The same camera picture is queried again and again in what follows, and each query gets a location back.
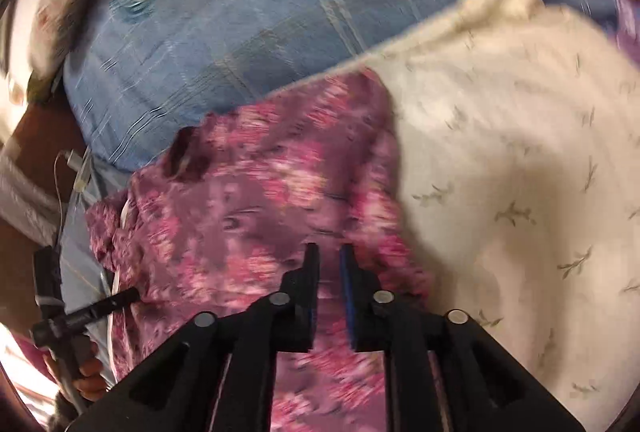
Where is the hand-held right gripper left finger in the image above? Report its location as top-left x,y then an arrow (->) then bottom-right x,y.
65,243 -> 321,432

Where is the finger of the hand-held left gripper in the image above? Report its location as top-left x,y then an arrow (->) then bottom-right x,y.
62,288 -> 141,325

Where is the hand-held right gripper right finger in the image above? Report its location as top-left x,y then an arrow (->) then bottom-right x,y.
340,243 -> 586,432

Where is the purple pink floral garment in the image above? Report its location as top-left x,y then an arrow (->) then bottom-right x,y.
85,67 -> 436,432

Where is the person's left hand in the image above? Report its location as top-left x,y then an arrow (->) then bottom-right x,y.
42,352 -> 108,405

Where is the white ribbed cloth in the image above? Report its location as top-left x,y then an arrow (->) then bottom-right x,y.
0,147 -> 61,243

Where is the cream leaf print sheet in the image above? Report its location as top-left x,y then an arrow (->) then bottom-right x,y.
265,0 -> 640,428

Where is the blue plaid pillow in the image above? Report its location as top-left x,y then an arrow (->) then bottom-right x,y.
57,0 -> 623,388

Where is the beige floral pillow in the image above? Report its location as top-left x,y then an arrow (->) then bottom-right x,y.
0,0 -> 166,113

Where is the purple flower print cloth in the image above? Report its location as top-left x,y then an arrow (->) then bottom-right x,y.
612,0 -> 640,63

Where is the white charger cable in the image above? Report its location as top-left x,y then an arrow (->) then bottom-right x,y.
50,149 -> 93,218

